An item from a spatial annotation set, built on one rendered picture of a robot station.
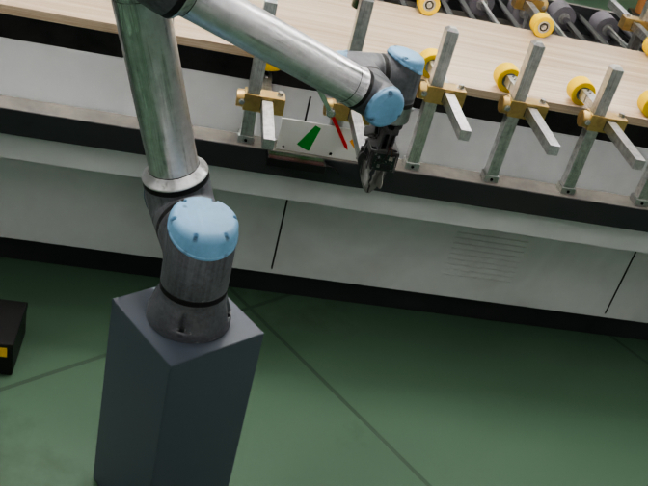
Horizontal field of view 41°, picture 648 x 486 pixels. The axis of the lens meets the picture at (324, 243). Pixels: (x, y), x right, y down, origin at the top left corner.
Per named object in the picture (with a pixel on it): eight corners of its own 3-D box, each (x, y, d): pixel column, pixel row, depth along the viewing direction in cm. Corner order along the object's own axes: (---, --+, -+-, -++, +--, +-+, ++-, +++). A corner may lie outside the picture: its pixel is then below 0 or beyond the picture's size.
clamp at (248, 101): (283, 117, 247) (285, 101, 244) (234, 109, 245) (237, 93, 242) (282, 108, 252) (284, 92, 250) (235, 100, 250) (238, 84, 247)
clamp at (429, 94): (462, 109, 250) (468, 94, 247) (417, 101, 247) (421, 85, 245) (458, 100, 255) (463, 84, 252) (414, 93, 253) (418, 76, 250)
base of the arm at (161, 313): (246, 329, 199) (254, 294, 194) (175, 353, 187) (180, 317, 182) (201, 282, 210) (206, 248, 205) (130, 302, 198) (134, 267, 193)
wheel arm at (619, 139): (642, 171, 239) (648, 159, 237) (631, 169, 238) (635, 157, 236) (584, 94, 280) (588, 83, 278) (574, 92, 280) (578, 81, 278)
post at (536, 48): (492, 192, 268) (547, 44, 242) (480, 190, 267) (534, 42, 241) (489, 186, 271) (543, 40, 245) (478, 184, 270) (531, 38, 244)
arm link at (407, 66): (379, 40, 199) (418, 43, 203) (365, 91, 206) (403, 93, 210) (395, 58, 192) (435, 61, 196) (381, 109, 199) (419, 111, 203)
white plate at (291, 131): (363, 163, 258) (370, 132, 252) (276, 148, 253) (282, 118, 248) (363, 162, 258) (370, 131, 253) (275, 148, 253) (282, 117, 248)
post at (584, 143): (564, 210, 274) (625, 68, 248) (553, 208, 273) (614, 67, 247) (560, 204, 276) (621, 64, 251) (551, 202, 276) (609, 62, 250)
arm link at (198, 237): (167, 304, 184) (177, 235, 175) (151, 256, 197) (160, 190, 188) (236, 301, 191) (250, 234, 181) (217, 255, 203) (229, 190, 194)
